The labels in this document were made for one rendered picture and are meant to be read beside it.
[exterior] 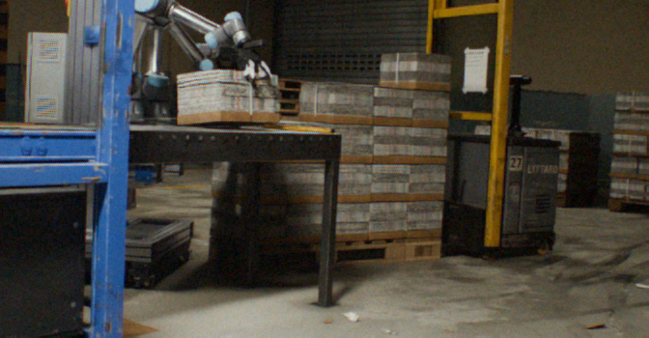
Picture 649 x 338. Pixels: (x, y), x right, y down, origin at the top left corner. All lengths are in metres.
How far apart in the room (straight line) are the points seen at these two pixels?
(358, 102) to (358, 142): 0.23
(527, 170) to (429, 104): 0.87
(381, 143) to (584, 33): 6.43
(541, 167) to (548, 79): 5.59
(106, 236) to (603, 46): 8.90
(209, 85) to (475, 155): 2.49
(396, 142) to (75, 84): 1.91
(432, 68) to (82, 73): 2.12
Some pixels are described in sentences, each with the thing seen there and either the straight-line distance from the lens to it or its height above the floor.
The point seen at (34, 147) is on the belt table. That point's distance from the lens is 2.69.
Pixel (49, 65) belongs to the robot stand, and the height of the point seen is 1.07.
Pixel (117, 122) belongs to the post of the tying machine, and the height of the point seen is 0.83.
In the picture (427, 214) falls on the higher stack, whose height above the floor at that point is 0.29.
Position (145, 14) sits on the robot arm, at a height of 1.31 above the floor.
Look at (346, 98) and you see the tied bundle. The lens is 4.76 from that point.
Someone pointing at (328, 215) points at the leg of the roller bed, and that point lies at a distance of 3.79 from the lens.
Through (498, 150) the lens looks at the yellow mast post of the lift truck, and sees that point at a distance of 5.30.
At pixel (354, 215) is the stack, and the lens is 4.85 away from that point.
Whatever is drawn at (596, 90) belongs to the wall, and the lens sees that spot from 10.91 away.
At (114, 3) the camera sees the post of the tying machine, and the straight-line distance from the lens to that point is 2.68.
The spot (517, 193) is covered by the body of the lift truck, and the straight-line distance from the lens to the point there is 5.50.
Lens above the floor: 0.90
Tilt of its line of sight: 3 degrees down
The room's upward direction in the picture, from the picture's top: 3 degrees clockwise
